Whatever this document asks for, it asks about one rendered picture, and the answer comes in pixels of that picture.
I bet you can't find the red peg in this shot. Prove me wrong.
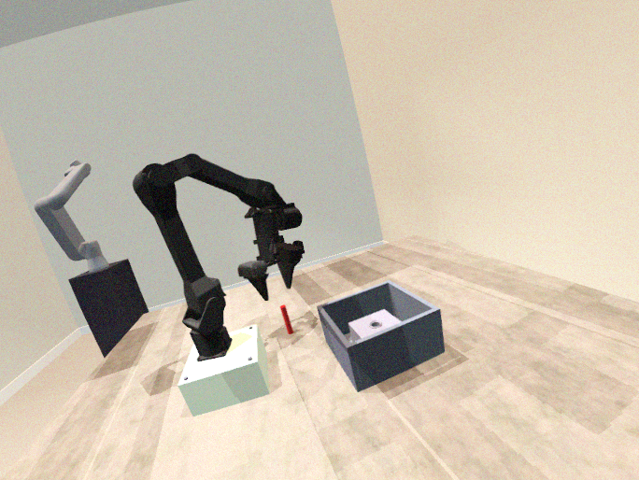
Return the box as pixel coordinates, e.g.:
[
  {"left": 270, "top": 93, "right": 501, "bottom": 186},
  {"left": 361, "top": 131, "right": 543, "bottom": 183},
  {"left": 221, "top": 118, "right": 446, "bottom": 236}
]
[{"left": 280, "top": 305, "right": 293, "bottom": 334}]

